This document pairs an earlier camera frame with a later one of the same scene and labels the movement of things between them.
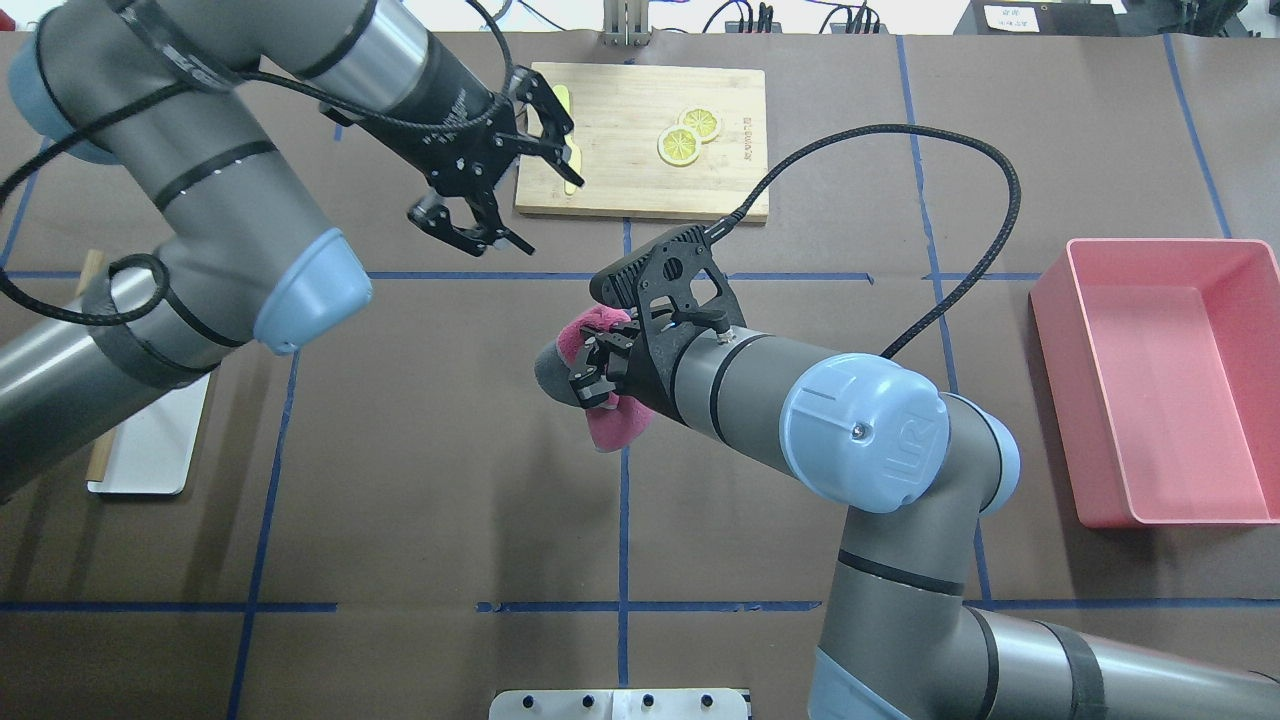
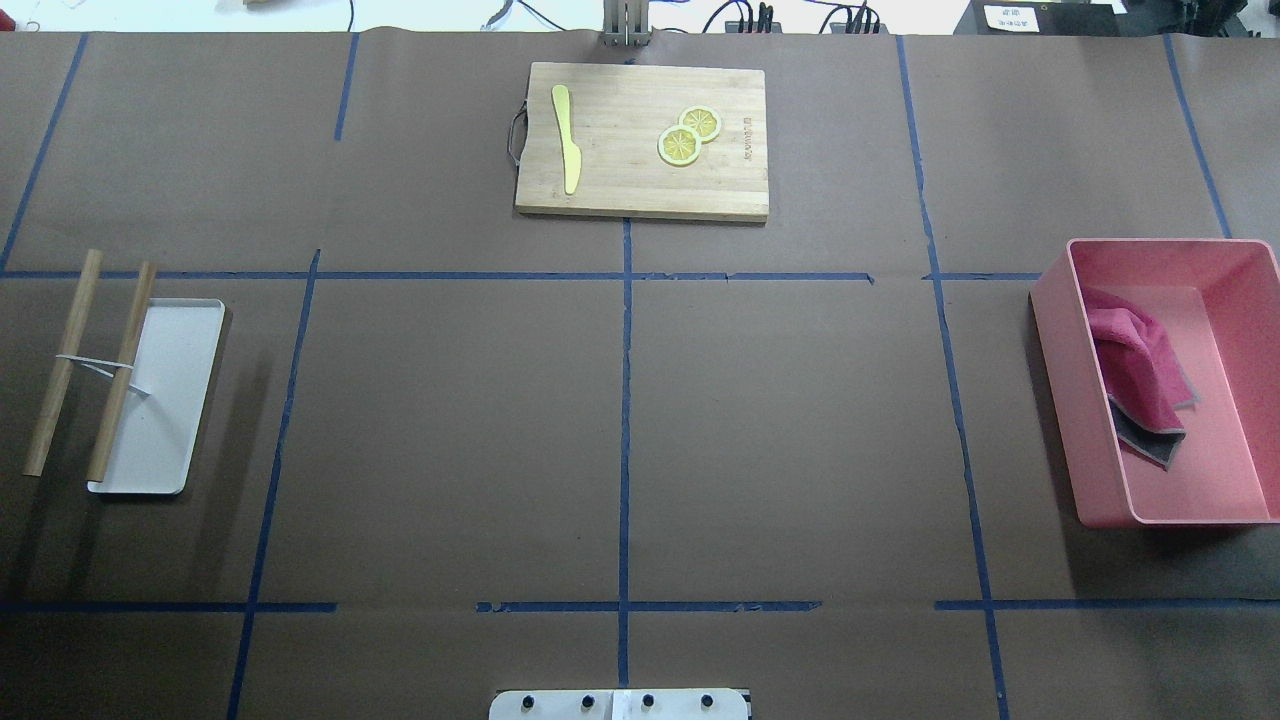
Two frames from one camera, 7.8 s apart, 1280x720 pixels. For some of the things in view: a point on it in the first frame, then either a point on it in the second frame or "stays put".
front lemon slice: (679, 146) stays put
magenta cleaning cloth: (614, 426) → (1145, 377)
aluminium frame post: (625, 23) stays put
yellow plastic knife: (563, 97) stays put
